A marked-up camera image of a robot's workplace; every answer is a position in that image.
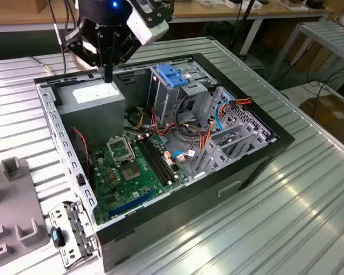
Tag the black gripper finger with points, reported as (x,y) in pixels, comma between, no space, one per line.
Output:
(73,44)
(126,48)

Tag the grey metal disk bay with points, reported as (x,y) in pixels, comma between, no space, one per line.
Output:
(258,140)

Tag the small brown cardboard box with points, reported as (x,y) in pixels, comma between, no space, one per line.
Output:
(41,5)

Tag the blue plastic drive latch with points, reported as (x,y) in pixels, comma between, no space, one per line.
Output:
(172,76)

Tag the wooden desk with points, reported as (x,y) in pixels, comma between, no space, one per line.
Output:
(17,11)

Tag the grey metal drive cage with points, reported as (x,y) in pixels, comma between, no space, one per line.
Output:
(166,100)

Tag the grey power supply unit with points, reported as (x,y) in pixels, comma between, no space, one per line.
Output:
(91,120)

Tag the black RAM slot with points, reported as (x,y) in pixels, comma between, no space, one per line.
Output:
(163,160)
(156,160)
(152,160)
(160,160)

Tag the CPU socket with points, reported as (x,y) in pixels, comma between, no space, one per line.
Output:
(130,172)

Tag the black plastic clip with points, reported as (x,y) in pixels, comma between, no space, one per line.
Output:
(81,180)

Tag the green motherboard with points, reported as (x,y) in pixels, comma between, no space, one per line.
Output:
(114,187)

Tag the blue expansion slot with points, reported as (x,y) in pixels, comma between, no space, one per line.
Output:
(132,203)

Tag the grey parts rack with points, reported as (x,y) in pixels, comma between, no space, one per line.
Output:
(14,200)

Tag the black PC case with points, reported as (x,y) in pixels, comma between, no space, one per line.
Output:
(172,212)

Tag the black latch with blue inset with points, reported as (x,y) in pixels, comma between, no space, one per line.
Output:
(56,236)

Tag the large flat cardboard box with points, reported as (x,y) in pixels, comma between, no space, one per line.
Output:
(332,121)

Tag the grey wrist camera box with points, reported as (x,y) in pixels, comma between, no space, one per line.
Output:
(149,31)

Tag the hinged metal slot bracket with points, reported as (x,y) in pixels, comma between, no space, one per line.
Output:
(74,229)

